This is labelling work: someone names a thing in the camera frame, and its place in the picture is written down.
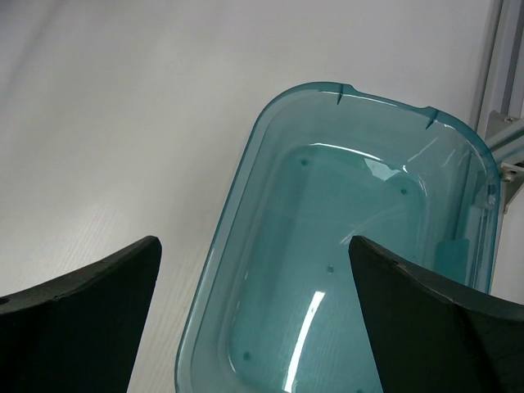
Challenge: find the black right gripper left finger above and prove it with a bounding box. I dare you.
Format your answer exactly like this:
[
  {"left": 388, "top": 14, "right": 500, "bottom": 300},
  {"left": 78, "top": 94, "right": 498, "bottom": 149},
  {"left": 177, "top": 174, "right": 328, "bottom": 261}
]
[{"left": 1, "top": 236, "right": 162, "bottom": 392}]

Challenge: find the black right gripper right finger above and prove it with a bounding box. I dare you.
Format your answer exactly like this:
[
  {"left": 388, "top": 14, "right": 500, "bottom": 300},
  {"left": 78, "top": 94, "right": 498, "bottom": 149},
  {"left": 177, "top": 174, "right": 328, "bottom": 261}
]
[{"left": 348, "top": 236, "right": 523, "bottom": 392}]

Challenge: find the teal transparent plastic tub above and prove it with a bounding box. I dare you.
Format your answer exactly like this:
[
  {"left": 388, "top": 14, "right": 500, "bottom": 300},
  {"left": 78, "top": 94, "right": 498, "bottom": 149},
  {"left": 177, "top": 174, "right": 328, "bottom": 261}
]
[{"left": 174, "top": 82, "right": 500, "bottom": 392}]

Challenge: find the aluminium frame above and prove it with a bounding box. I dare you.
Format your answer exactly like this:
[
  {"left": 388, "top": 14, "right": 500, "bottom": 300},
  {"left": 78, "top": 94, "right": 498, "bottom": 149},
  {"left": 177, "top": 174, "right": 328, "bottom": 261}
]
[{"left": 475, "top": 0, "right": 523, "bottom": 210}]

